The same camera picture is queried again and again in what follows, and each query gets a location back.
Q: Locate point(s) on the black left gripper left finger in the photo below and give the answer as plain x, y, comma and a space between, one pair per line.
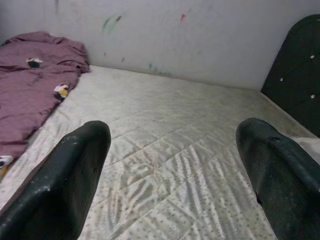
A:
55, 187

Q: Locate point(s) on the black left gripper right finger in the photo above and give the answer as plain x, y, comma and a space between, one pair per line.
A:
282, 180

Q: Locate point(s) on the purple cartoon print blanket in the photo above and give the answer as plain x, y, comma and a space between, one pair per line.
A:
25, 100

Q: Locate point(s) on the black tufted headboard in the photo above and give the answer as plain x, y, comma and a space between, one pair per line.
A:
295, 75

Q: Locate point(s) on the white quilted mattress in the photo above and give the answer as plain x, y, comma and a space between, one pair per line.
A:
162, 120

